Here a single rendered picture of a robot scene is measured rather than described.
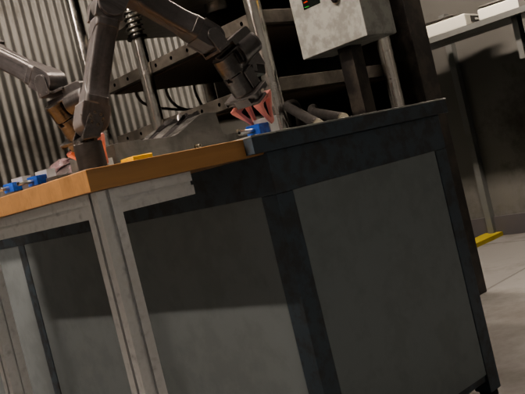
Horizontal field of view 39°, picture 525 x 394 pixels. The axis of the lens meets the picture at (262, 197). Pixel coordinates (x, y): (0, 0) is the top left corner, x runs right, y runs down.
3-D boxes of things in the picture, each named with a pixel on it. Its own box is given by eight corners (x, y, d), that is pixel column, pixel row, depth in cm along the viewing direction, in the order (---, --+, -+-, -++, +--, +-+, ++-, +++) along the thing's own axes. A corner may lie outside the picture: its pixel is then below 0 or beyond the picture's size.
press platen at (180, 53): (258, 23, 267) (255, 9, 267) (105, 94, 349) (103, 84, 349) (386, 16, 316) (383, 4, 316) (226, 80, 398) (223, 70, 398)
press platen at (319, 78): (275, 91, 268) (272, 77, 268) (119, 147, 350) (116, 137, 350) (399, 73, 317) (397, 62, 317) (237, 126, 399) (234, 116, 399)
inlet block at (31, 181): (26, 191, 216) (21, 173, 216) (14, 194, 218) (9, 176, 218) (58, 184, 227) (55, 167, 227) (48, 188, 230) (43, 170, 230)
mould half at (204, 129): (121, 176, 202) (108, 127, 201) (76, 189, 221) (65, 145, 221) (256, 148, 235) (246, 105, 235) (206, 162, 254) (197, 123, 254)
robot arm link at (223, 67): (239, 68, 187) (224, 44, 184) (252, 66, 182) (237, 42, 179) (221, 84, 184) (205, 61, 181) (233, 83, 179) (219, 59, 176)
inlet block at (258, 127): (249, 141, 179) (244, 119, 179) (233, 145, 182) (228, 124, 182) (281, 136, 189) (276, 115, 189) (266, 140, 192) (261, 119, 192)
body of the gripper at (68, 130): (76, 138, 200) (60, 116, 197) (102, 130, 194) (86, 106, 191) (62, 152, 196) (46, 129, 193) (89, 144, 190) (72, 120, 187)
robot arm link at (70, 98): (102, 106, 190) (88, 62, 190) (81, 107, 183) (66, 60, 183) (69, 121, 196) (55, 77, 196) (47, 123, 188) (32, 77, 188)
